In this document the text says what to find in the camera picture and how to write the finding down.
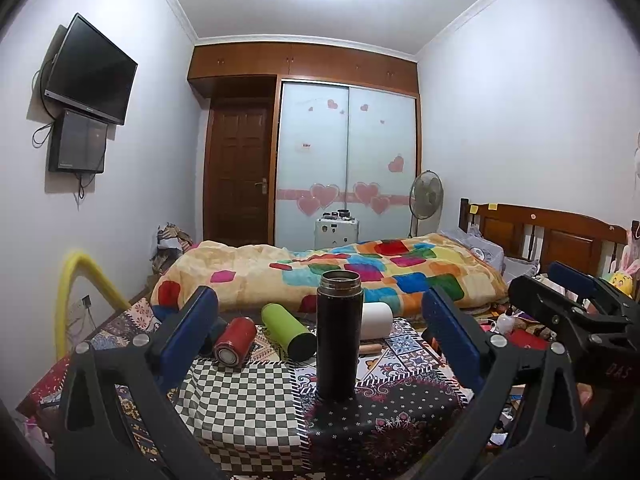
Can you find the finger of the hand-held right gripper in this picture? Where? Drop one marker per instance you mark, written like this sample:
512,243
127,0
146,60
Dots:
545,305
570,274

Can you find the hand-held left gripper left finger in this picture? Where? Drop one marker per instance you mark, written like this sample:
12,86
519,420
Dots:
186,332

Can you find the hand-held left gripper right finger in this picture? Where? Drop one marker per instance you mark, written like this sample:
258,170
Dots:
450,332

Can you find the dark grey cup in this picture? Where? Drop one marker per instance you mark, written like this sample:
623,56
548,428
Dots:
214,335

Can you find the red thermos cup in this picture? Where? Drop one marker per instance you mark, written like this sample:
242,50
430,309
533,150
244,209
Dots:
235,342

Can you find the white cup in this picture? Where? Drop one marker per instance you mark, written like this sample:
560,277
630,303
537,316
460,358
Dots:
378,321

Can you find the green thermos cup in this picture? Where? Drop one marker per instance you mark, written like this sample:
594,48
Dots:
290,332

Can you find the black thermos cup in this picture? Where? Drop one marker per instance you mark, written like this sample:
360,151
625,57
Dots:
338,335

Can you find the small white bottle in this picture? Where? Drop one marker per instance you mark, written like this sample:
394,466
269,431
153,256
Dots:
505,322

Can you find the wooden bed headboard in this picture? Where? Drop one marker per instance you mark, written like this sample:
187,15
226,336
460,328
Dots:
545,235

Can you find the yellow plush toy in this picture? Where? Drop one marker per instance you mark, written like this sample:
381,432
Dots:
622,277

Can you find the small wooden stick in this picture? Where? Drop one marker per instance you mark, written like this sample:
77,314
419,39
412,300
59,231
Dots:
370,349

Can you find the grey pillow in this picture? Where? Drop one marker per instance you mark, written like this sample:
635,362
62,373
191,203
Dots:
477,250

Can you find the pile of bags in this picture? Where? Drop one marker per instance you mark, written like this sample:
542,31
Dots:
170,245

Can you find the patchwork patterned tablecloth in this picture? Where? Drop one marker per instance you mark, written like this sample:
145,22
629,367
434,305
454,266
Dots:
250,410

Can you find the yellow foam tube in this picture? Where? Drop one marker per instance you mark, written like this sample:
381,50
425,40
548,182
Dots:
75,272

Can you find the standing fan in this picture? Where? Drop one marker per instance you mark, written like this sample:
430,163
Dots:
426,194

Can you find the colourful patch blanket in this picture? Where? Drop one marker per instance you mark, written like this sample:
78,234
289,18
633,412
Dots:
320,270

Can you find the brown wooden door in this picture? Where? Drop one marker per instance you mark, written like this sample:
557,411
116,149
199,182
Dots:
240,170

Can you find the wooden wardrobe with sliding doors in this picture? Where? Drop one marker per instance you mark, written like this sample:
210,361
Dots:
350,135

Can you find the wall power outlet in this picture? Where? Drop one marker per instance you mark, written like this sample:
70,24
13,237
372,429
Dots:
86,302

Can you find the small wall-mounted monitor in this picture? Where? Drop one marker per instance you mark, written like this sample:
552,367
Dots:
77,142

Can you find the wall-mounted black television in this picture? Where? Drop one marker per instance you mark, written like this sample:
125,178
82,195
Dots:
92,72

